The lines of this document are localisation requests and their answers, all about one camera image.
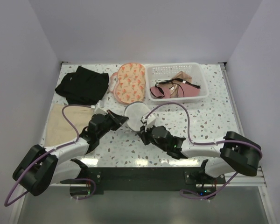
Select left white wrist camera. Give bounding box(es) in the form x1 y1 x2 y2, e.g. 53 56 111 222
91 100 107 115

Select round white mesh laundry bag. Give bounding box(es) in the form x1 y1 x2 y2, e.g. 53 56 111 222
124 101 150 132

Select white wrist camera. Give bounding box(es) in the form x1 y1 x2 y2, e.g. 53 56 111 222
91 100 107 115
140 112 156 129

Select white plastic basket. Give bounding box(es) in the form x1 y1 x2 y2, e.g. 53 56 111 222
145 63 209 104

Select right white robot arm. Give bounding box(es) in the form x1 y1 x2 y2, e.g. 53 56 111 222
137 126 263 183

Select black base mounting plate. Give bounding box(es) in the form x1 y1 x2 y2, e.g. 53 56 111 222
62 164 225 196

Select beige folded garment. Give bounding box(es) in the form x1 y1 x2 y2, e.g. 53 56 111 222
43 104 94 147

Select pink beige bra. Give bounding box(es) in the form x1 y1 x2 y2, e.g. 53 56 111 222
169 71 193 98

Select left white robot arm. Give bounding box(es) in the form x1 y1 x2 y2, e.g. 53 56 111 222
13 110 129 196

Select black garment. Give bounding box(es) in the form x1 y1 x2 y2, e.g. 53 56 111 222
55 66 109 105

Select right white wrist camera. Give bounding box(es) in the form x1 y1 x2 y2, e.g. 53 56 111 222
140 112 156 129

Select tulip print mesh laundry bag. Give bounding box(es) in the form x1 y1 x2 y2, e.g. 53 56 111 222
109 63 146 105

